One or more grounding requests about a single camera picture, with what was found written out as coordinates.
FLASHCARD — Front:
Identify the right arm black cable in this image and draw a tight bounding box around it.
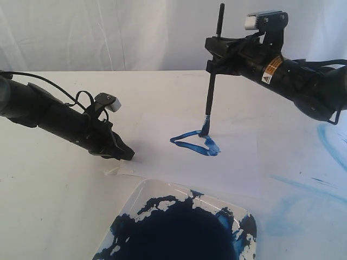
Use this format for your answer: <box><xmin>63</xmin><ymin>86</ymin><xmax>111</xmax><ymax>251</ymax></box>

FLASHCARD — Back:
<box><xmin>298</xmin><ymin>59</ymin><xmax>347</xmax><ymax>125</ymax></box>

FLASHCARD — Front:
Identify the black paintbrush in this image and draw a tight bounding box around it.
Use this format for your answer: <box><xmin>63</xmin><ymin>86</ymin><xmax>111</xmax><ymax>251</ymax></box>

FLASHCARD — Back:
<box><xmin>198</xmin><ymin>3</ymin><xmax>225</xmax><ymax>138</ymax></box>

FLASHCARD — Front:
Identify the white backdrop curtain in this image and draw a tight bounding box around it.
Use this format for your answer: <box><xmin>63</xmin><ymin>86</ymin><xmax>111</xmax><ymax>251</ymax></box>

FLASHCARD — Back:
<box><xmin>1</xmin><ymin>1</ymin><xmax>346</xmax><ymax>72</ymax></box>

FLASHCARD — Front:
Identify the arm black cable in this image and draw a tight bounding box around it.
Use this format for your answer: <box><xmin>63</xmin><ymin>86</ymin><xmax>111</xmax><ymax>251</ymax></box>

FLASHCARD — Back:
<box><xmin>0</xmin><ymin>70</ymin><xmax>109</xmax><ymax>122</ymax></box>
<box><xmin>298</xmin><ymin>59</ymin><xmax>347</xmax><ymax>125</ymax></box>

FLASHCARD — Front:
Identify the white paper sheet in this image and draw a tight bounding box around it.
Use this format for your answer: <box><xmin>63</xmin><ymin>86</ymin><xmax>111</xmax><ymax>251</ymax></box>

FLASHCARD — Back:
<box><xmin>119</xmin><ymin>114</ymin><xmax>260</xmax><ymax>197</ymax></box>

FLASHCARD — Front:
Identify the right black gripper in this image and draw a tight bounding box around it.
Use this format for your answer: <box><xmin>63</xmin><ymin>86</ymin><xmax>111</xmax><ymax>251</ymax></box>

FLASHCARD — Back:
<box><xmin>205</xmin><ymin>29</ymin><xmax>293</xmax><ymax>89</ymax></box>

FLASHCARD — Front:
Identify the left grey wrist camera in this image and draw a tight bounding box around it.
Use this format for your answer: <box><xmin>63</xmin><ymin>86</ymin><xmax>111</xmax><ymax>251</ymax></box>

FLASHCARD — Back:
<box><xmin>94</xmin><ymin>93</ymin><xmax>121</xmax><ymax>113</ymax></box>

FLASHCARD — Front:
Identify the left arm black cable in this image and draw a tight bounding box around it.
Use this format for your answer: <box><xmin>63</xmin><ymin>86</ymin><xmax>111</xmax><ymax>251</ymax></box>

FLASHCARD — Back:
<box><xmin>0</xmin><ymin>70</ymin><xmax>109</xmax><ymax>122</ymax></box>

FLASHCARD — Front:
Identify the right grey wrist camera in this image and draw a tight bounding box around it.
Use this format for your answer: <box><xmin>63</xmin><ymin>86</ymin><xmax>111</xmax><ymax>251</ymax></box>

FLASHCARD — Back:
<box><xmin>245</xmin><ymin>10</ymin><xmax>288</xmax><ymax>31</ymax></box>

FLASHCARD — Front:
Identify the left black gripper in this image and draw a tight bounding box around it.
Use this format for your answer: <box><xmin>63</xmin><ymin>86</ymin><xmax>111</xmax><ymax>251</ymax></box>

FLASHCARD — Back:
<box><xmin>70</xmin><ymin>113</ymin><xmax>135</xmax><ymax>161</ymax></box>

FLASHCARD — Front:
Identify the white square paint plate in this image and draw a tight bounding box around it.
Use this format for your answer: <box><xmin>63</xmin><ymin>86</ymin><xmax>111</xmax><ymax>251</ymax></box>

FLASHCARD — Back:
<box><xmin>94</xmin><ymin>179</ymin><xmax>257</xmax><ymax>259</ymax></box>

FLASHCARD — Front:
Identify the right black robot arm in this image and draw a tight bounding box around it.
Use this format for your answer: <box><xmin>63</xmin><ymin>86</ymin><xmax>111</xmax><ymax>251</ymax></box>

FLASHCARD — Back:
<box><xmin>205</xmin><ymin>32</ymin><xmax>346</xmax><ymax>125</ymax></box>

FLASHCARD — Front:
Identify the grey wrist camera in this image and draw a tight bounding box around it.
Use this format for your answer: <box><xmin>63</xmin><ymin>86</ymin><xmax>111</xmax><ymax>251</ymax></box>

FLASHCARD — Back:
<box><xmin>245</xmin><ymin>10</ymin><xmax>288</xmax><ymax>31</ymax></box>
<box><xmin>94</xmin><ymin>93</ymin><xmax>121</xmax><ymax>113</ymax></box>

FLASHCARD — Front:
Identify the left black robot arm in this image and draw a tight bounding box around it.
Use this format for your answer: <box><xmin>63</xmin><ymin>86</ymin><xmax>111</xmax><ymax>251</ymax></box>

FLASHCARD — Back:
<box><xmin>1</xmin><ymin>76</ymin><xmax>134</xmax><ymax>160</ymax></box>

